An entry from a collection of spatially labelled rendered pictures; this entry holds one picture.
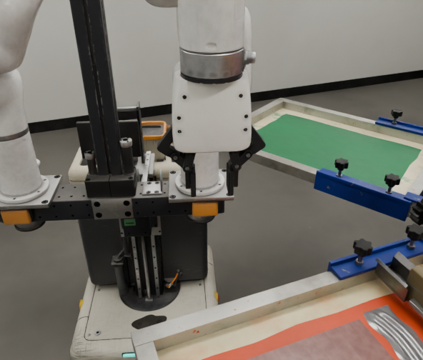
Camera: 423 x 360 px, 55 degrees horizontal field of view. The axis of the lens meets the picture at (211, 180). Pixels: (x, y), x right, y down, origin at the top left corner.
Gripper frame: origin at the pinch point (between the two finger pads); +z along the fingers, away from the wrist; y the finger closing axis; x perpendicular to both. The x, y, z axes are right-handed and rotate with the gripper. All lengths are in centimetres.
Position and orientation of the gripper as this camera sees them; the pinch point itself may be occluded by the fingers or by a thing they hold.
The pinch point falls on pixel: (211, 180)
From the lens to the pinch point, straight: 56.9
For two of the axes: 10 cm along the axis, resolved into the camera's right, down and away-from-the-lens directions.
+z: 0.0, 8.5, 5.2
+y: -10.0, 0.4, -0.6
